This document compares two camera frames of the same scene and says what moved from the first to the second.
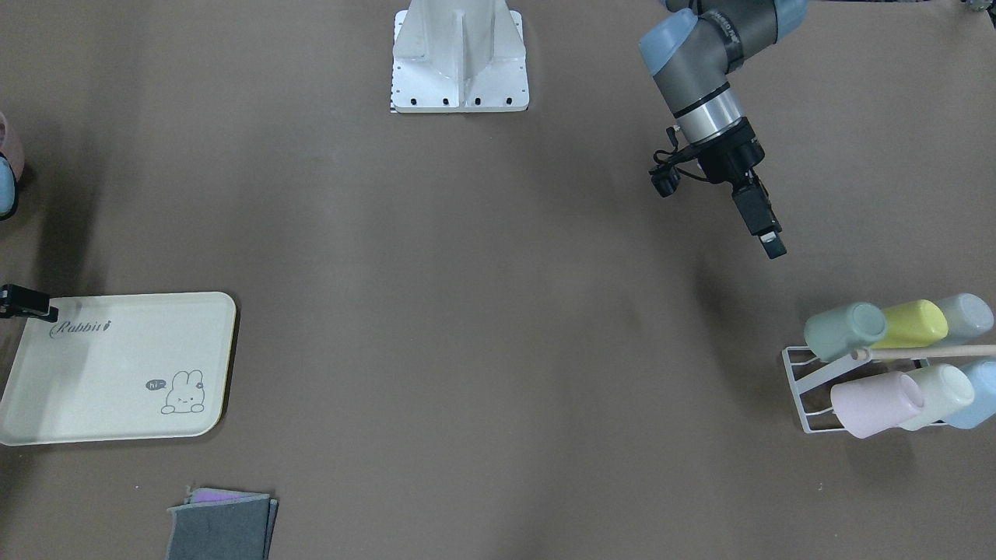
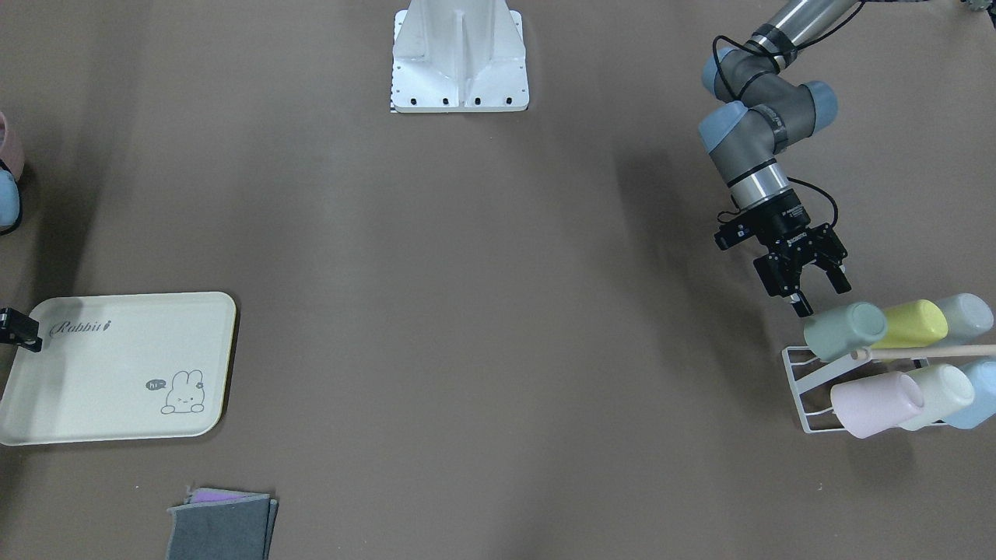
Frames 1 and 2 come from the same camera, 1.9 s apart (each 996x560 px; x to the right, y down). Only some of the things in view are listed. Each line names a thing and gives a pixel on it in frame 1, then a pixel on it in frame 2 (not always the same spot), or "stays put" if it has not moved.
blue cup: (982, 373) stays put
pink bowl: (11, 149) stays put
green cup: (838, 334) stays put
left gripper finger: (773, 245) → (801, 305)
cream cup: (946, 390) stays put
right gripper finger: (17, 301) → (19, 329)
